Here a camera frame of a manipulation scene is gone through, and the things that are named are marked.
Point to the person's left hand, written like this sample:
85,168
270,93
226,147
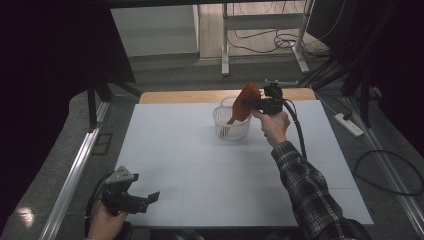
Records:
105,225

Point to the white table cover board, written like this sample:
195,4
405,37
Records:
200,166

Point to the wooden table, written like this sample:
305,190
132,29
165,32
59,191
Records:
186,96

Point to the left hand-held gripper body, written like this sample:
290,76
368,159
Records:
118,195

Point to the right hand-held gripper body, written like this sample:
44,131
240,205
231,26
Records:
271,100

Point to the white plastic basket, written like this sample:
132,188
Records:
233,131

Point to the black metal stand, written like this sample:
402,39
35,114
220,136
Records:
91,106
365,100

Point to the wooden hairbrush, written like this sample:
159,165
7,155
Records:
245,98

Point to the dark floor socket plate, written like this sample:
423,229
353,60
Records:
102,144

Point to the aluminium floor rail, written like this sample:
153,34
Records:
383,156
71,180

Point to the white power strip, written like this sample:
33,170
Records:
349,125

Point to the white wall panel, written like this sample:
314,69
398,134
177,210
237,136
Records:
155,30

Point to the white desk frame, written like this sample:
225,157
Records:
225,50

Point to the dark curtain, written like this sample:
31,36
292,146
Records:
400,66
50,66

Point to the person's right hand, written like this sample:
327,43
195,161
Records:
275,128

